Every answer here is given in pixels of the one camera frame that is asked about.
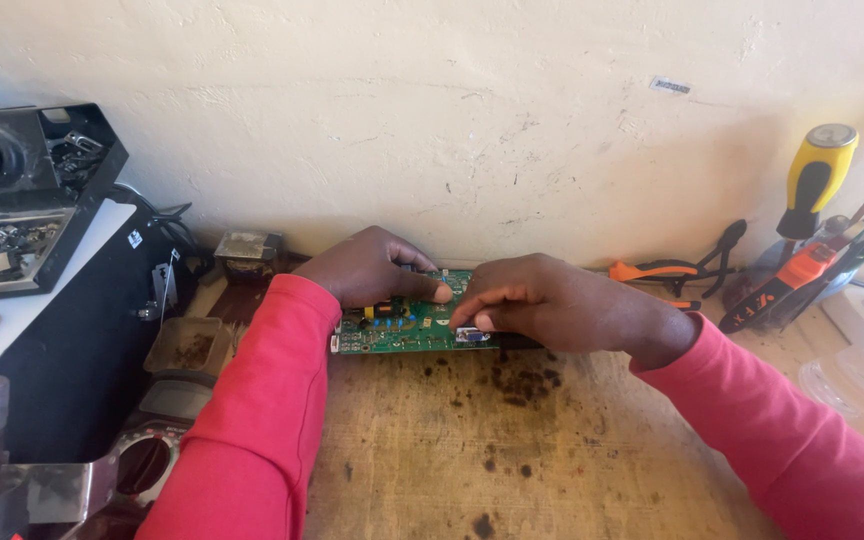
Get person's right hand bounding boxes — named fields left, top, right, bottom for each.
left=448, top=252, right=696, bottom=372

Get person's left hand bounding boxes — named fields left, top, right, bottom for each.
left=291, top=225, right=454, bottom=310

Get green circuit board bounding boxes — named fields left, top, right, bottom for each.
left=330, top=268, right=502, bottom=356

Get small transformer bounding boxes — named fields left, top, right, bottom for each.
left=213, top=228, right=284, bottom=285

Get orange black pliers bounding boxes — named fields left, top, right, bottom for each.
left=609, top=219, right=748, bottom=312

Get tan plastic container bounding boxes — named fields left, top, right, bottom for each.
left=143, top=315, right=233, bottom=378

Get orange black utility knife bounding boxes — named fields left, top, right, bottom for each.
left=717, top=241, right=840, bottom=335

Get multimeter with dial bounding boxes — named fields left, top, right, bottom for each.
left=109, top=375, right=216, bottom=511

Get yellow black screwdriver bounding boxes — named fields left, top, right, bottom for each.
left=775, top=123, right=860, bottom=243

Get black soldering station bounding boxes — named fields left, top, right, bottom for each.
left=0, top=196, right=201, bottom=466

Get clear plastic bag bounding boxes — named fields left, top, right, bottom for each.
left=799, top=315, right=864, bottom=421

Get black tray of metal parts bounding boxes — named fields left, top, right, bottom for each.
left=0, top=103, right=130, bottom=305

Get black cable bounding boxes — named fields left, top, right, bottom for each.
left=109, top=182, right=208, bottom=260

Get small wall sticker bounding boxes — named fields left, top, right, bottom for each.
left=648, top=75, right=693, bottom=96

